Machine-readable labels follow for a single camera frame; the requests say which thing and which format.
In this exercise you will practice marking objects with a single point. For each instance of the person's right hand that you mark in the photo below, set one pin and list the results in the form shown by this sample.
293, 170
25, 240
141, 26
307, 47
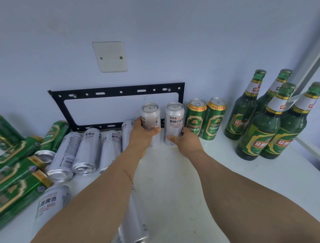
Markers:
190, 145

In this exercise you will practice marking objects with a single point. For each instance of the person's left hand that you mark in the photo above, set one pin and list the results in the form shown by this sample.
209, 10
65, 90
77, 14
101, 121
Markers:
138, 140

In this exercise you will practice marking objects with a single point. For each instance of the silver white-label beer can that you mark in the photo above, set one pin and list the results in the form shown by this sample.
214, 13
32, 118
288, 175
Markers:
150, 117
111, 147
50, 207
137, 225
126, 135
174, 120

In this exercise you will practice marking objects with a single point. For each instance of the white metal shelf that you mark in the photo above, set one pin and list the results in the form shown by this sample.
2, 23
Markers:
200, 187

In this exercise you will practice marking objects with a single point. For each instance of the pile of silver beer cans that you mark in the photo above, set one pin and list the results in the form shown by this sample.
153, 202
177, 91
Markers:
62, 157

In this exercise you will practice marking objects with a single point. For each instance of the cluster of green beer cans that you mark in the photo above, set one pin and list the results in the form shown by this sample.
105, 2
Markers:
20, 190

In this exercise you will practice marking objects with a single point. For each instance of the person's left forearm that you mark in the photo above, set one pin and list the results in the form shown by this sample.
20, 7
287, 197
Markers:
95, 205

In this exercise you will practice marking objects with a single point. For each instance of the person's right forearm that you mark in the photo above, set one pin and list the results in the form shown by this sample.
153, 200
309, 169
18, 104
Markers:
250, 200

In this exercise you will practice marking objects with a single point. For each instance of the black metal wall bracket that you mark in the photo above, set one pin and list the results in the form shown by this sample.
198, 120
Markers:
112, 91

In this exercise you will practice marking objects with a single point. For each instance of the white blank wall plate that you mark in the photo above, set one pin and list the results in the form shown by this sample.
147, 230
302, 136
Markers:
110, 57

